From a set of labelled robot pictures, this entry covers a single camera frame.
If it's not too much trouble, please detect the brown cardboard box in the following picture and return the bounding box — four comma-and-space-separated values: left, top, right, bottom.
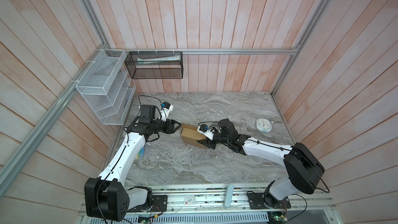
180, 123, 207, 149

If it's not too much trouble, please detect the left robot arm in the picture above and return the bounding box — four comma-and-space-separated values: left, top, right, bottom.
84, 102, 181, 222

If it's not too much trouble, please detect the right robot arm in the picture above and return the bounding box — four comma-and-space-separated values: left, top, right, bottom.
197, 118, 325, 205

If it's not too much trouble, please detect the white round clock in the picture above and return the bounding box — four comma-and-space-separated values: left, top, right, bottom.
256, 118, 273, 133

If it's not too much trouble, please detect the coloured marker pack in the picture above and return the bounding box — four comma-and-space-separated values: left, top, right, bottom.
136, 147, 145, 160

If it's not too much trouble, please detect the white label tag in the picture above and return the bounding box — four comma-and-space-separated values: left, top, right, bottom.
183, 196, 197, 205

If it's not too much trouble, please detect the black mesh basket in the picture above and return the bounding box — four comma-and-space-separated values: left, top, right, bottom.
124, 52, 184, 79

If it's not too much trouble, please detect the paper sheet in basket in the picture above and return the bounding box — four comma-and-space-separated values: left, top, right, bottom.
137, 55, 181, 65

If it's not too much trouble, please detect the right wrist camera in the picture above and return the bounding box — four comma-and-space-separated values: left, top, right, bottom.
197, 123, 220, 141

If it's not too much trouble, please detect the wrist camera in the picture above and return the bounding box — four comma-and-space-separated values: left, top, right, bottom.
197, 123, 220, 141
160, 102, 174, 122

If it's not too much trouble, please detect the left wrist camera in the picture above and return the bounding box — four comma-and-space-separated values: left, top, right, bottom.
160, 102, 174, 122

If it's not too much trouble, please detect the aluminium front rail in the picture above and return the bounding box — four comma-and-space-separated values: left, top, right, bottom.
77, 183, 336, 217

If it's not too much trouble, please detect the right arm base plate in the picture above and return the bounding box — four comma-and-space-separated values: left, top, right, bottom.
246, 181, 291, 209

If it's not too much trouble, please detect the white wire mesh shelf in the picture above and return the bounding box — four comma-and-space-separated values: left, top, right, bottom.
76, 49, 135, 125

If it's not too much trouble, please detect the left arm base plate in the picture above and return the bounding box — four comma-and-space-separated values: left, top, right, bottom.
126, 186, 168, 213

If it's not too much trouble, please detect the aluminium wall frame bar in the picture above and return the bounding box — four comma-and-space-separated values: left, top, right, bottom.
108, 48, 298, 55

